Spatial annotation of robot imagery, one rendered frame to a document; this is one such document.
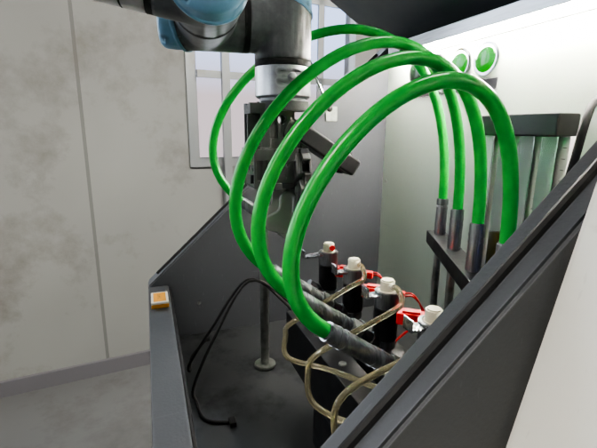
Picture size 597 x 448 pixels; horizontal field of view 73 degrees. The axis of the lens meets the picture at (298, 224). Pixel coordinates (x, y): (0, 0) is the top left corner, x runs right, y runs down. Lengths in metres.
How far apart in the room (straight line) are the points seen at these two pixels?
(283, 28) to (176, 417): 0.47
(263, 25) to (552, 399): 0.47
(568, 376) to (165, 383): 0.44
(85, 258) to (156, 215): 0.39
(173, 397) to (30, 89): 1.81
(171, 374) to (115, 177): 1.68
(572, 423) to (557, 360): 0.04
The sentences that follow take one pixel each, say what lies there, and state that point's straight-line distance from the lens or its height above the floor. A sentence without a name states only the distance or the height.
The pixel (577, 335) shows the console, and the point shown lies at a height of 1.14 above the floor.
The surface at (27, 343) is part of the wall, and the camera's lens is 2.43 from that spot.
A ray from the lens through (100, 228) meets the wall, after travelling 2.23.
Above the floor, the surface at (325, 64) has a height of 1.34.
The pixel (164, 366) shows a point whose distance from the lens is 0.61.
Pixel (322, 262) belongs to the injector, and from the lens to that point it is 0.60.
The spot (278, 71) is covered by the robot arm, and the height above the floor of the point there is 1.34.
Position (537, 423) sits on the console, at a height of 1.08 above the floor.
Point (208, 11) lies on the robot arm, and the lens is 0.40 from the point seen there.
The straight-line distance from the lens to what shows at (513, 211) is 0.43.
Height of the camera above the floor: 1.27
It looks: 13 degrees down
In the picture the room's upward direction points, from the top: 1 degrees clockwise
